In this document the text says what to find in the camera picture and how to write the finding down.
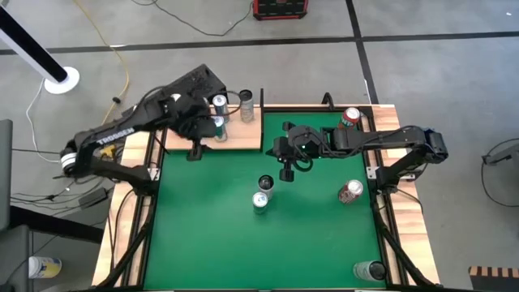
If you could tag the white yellow canister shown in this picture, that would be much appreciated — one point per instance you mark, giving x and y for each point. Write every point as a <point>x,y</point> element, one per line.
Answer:
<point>44,267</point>

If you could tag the black desk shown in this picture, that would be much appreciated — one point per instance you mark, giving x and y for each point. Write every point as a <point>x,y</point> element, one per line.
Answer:
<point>61,227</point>

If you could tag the wooden tray board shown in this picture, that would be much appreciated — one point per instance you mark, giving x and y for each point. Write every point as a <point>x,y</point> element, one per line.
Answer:
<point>243,138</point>

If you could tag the red Coca-Cola can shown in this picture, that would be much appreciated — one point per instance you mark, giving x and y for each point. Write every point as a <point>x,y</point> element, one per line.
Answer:
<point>352,190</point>

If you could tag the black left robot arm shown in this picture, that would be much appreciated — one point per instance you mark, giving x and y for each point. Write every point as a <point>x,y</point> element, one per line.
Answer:
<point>117,136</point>

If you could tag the grey cabinet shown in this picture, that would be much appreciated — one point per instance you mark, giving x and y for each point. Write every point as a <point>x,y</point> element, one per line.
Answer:
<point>5,174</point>

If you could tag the grey metal stand leg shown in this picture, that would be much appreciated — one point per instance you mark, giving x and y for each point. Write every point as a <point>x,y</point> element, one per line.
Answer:
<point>507,156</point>

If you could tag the yellow power plug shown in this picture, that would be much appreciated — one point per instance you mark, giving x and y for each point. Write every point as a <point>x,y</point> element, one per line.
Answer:
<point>108,151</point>

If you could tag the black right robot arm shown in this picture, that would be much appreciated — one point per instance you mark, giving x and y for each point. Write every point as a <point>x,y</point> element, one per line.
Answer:
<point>385,138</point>

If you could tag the black perforated box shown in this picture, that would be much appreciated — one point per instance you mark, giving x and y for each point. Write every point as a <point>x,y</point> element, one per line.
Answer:
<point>202,81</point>

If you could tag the red black crate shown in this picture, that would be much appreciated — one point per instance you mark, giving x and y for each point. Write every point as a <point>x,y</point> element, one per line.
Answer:
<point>280,8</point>

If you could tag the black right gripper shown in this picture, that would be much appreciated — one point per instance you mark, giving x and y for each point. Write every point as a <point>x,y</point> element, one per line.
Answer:
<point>302,142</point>

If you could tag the black aluminium table frame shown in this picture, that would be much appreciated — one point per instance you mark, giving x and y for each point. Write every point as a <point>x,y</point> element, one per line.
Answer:
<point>300,109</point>

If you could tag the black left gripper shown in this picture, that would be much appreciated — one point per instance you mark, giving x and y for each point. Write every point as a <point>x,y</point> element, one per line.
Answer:
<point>190,117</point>

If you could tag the black white pole stand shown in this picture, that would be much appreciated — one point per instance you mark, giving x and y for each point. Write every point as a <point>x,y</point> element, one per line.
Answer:
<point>61,85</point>

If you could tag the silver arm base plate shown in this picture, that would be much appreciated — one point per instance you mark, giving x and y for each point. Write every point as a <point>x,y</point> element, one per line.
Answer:
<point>371,173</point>

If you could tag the green table mat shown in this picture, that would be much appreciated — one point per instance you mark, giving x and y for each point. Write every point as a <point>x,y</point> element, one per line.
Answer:
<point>227,235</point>

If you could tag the black power brick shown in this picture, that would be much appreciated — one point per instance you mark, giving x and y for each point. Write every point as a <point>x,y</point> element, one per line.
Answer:
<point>93,198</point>

